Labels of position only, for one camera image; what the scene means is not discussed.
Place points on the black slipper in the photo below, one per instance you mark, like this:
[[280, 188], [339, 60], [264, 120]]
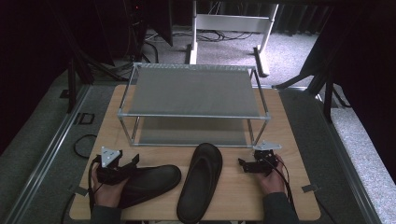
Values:
[[149, 183], [199, 183]]

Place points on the grey tape piece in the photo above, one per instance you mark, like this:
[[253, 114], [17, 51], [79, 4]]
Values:
[[79, 190], [310, 188]]

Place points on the black metal stand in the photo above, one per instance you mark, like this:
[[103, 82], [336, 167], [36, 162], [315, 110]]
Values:
[[327, 99], [72, 87]]

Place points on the aluminium rail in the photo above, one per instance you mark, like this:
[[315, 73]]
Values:
[[46, 158], [348, 168]]

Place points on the black rectangular bracket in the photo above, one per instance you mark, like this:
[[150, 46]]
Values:
[[84, 118]]

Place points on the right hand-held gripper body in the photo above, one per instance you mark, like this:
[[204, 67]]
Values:
[[265, 157]]

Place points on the metal shoe rack grey shelves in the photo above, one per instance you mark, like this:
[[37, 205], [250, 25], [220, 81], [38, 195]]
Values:
[[193, 93]]

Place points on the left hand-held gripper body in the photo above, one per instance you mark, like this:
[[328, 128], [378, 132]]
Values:
[[109, 161]]

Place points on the person's left hand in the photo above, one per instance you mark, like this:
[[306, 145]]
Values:
[[107, 194]]

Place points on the person's right hand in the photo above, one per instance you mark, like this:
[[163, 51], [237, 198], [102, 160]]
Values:
[[274, 182]]

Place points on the white desk frame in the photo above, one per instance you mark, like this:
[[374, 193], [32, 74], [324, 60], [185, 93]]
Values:
[[232, 23]]

